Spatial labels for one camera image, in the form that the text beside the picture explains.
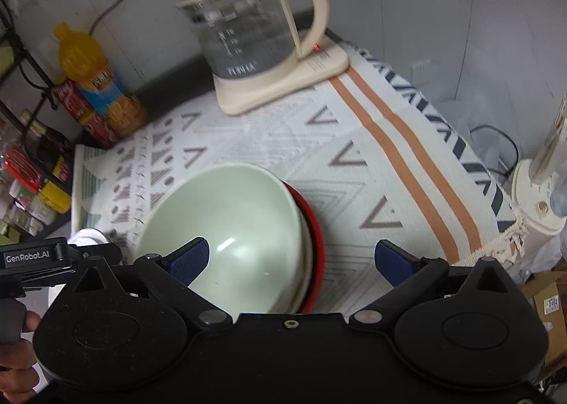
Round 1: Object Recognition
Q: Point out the orange juice bottle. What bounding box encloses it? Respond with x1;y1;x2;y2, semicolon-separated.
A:
53;22;149;139

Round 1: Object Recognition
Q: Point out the red plate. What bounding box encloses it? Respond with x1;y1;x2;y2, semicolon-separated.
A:
283;183;327;314

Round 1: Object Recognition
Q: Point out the person's left hand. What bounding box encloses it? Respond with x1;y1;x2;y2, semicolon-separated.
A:
0;311;45;404

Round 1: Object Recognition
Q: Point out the red lidded jar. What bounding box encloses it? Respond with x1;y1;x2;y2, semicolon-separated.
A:
4;151;43;193

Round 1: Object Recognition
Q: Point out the glass kettle with beige handle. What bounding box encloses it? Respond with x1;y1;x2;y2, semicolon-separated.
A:
176;0;331;81

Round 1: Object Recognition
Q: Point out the patterned tablecloth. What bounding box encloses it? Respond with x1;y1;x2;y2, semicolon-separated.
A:
73;29;528;316

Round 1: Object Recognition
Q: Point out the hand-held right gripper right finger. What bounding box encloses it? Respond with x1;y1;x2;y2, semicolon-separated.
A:
350;239;526;326

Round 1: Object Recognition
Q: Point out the black metal rack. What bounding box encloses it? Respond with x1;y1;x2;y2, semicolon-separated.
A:
0;0;76;228

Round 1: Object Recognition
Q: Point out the cardboard box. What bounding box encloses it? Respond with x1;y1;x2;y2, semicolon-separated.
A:
522;270;567;367

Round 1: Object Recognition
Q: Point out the pale green bowl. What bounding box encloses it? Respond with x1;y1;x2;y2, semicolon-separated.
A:
133;163;306;314

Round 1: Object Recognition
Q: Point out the beige kettle base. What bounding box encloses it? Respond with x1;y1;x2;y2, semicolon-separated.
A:
213;29;350;117

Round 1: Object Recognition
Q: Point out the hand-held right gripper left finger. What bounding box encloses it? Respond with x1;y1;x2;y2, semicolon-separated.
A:
73;236;233;327

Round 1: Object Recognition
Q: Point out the white wall socket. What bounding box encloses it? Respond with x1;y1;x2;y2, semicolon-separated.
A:
412;59;433;84

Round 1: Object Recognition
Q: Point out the yellow packet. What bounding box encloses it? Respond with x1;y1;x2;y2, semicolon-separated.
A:
38;180;72;214

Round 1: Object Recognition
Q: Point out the dark glass bottle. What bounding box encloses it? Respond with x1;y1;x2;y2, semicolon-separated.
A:
20;109;74;183

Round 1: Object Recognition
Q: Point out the white plate with grey rim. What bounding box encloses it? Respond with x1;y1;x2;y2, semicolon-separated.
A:
70;228;113;247

